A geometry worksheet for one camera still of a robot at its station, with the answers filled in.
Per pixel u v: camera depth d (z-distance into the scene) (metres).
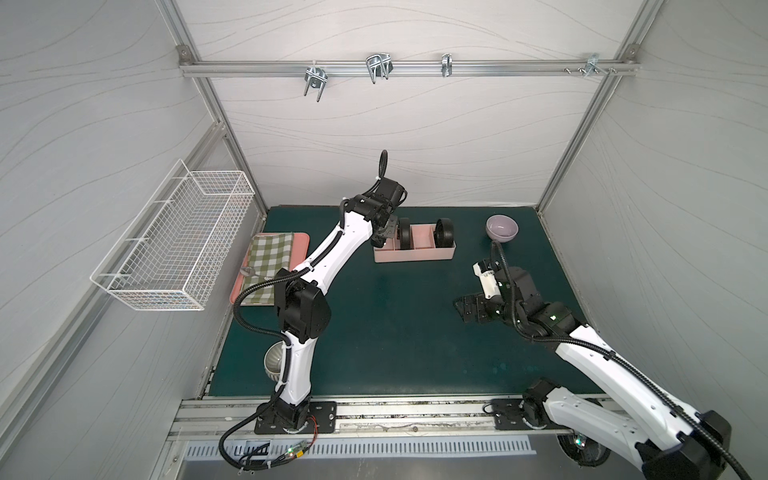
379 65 0.77
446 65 0.78
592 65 0.76
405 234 0.99
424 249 1.04
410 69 0.78
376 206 0.61
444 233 0.99
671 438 0.39
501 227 1.11
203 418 0.75
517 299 0.56
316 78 0.80
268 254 1.05
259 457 0.69
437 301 1.00
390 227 0.80
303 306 0.50
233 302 0.93
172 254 0.69
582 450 0.72
